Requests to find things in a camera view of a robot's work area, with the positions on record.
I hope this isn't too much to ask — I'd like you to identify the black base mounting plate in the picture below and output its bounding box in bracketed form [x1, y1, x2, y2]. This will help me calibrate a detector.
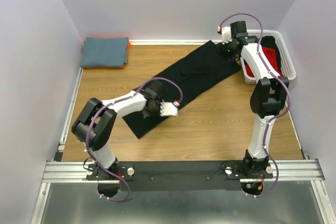
[85, 158, 274, 197]

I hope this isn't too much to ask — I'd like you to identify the black garment in basket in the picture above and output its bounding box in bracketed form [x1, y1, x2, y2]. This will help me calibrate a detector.
[244, 36, 284, 80]

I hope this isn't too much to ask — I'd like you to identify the aluminium frame rail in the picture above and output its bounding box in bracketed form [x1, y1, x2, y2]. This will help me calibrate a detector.
[32, 73, 335, 223]

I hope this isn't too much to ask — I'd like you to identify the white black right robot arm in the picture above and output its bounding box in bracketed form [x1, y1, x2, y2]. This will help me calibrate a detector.
[217, 21, 289, 179]

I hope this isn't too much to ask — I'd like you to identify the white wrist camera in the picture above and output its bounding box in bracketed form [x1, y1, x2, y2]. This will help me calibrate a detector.
[217, 26, 232, 44]
[160, 100, 180, 117]

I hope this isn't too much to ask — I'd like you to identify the red t-shirt in basket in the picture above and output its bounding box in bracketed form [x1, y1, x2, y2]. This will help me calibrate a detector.
[244, 47, 283, 78]

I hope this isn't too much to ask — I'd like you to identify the folded blue t-shirt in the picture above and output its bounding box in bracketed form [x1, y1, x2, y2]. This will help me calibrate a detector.
[79, 37, 129, 69]

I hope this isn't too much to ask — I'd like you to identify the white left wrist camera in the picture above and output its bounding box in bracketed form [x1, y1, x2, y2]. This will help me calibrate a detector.
[160, 100, 180, 117]

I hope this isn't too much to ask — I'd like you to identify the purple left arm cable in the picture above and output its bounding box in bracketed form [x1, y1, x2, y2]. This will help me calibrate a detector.
[85, 77, 184, 202]

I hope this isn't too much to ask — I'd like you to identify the black t-shirt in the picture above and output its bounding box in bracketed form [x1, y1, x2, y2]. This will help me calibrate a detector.
[123, 40, 240, 139]

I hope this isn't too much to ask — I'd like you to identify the white plastic laundry basket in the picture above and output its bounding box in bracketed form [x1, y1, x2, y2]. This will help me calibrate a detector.
[242, 29, 297, 84]

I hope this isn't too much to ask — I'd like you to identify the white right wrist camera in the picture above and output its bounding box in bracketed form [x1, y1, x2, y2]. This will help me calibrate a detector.
[217, 26, 232, 44]

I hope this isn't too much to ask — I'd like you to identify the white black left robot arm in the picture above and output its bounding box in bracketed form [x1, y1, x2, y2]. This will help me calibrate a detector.
[71, 79, 166, 175]

